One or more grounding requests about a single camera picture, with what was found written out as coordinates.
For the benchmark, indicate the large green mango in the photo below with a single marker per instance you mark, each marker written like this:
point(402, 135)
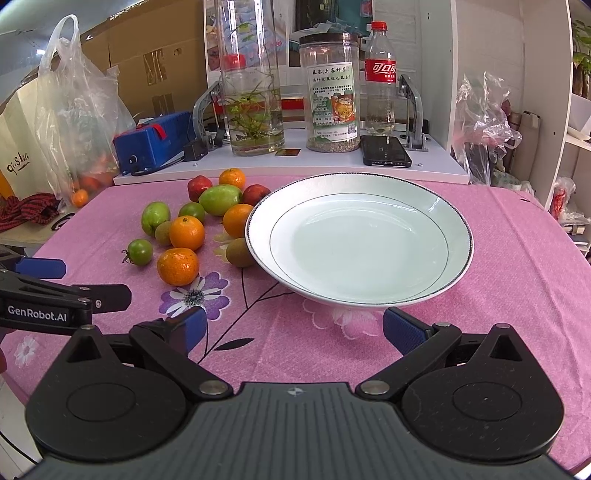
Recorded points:
point(218, 199)

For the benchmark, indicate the small round green fruit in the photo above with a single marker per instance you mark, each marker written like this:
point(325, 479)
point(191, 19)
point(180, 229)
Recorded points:
point(193, 209)

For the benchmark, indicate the orange tangerine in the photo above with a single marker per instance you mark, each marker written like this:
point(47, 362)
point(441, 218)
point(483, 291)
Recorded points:
point(234, 177)
point(178, 267)
point(235, 218)
point(187, 232)

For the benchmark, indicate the red capped clear bottle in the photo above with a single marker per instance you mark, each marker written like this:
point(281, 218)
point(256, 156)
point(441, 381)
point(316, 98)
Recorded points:
point(233, 62)

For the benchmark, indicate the beige paper shopping bag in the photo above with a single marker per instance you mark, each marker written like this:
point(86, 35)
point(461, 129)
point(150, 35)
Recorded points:
point(24, 169)

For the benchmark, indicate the cardboard box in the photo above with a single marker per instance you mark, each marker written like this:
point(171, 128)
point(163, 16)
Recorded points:
point(158, 49)

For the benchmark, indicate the white shelf unit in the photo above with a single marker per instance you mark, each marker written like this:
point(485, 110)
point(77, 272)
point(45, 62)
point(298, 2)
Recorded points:
point(527, 43)

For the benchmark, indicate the pink floral tablecloth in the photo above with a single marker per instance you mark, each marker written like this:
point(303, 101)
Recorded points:
point(525, 272)

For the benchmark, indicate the green jujube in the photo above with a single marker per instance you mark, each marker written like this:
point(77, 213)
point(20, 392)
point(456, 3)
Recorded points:
point(153, 215)

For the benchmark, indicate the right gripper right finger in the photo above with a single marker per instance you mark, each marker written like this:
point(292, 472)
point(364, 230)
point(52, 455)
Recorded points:
point(425, 348)

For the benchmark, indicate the red black knitted cloth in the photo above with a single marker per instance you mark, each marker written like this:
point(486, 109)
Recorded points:
point(39, 209)

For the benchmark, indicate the small brown kiwi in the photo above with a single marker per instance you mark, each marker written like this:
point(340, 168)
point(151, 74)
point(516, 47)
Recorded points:
point(161, 234)

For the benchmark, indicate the black adapter block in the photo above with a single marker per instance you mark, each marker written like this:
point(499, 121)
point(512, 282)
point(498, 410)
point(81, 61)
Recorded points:
point(195, 150)

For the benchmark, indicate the white ceramic plate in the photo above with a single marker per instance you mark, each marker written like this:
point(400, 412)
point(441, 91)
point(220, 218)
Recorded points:
point(360, 240)

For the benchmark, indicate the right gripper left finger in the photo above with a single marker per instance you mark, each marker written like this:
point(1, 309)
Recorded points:
point(163, 346)

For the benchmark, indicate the cola plastic bottle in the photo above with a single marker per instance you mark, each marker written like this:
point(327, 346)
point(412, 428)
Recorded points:
point(381, 81)

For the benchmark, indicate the small green tomato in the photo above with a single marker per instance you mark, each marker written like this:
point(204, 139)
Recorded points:
point(138, 252)

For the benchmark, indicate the tall glass plant vase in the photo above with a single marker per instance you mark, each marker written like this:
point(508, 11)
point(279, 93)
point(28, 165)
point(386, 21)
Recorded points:
point(251, 96)

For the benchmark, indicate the white base board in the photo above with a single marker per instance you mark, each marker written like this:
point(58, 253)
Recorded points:
point(433, 165)

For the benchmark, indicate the clear plastic labelled jar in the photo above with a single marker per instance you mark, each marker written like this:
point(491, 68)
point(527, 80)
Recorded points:
point(330, 64)

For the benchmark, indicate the crumpled clear plastic bag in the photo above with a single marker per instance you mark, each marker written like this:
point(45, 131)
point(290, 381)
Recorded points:
point(482, 133)

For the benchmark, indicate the blue power box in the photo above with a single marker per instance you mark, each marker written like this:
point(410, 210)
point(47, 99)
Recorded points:
point(154, 143)

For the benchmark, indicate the gold sticker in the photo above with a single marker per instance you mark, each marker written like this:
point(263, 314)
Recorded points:
point(288, 152)

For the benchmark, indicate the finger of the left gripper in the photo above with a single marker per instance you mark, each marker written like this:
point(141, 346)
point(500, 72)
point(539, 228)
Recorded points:
point(41, 268)
point(106, 298)

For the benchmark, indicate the red apple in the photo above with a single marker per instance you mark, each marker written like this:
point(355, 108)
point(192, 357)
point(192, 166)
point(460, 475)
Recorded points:
point(254, 194)
point(197, 186)

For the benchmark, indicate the clear bag with fruit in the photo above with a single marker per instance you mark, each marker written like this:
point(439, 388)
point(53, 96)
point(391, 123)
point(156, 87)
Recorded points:
point(78, 115)

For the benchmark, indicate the black smartphone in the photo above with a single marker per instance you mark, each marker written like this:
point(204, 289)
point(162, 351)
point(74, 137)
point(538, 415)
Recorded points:
point(384, 151)

